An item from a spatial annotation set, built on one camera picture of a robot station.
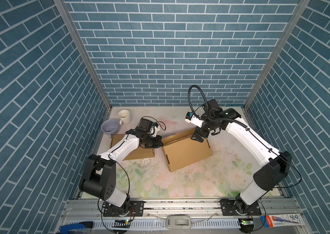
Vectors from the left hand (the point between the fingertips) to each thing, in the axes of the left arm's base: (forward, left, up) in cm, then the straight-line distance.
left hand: (163, 143), depth 86 cm
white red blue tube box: (-38, -57, -8) cm, 69 cm away
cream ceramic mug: (+23, +27, -2) cm, 35 cm away
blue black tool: (-39, +36, -9) cm, 53 cm away
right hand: (+3, -18, +12) cm, 21 cm away
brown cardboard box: (-1, -12, -6) cm, 14 cm away
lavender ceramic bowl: (+20, +39, -9) cm, 45 cm away
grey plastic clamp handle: (-38, -8, -8) cm, 40 cm away
